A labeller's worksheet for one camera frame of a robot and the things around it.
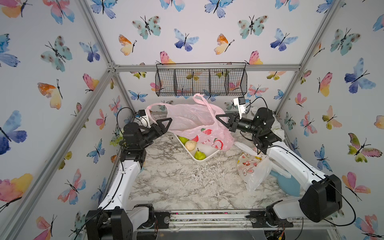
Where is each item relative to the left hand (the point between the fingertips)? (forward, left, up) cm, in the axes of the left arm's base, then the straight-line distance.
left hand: (170, 120), depth 72 cm
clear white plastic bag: (-17, -42, -21) cm, 50 cm away
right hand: (-3, -22, +6) cm, 23 cm away
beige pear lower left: (+3, -8, -27) cm, 28 cm away
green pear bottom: (-4, -14, -27) cm, 30 cm away
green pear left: (+6, -4, -26) cm, 27 cm away
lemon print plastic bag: (+12, -65, -23) cm, 70 cm away
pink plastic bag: (+5, -14, -7) cm, 16 cm away
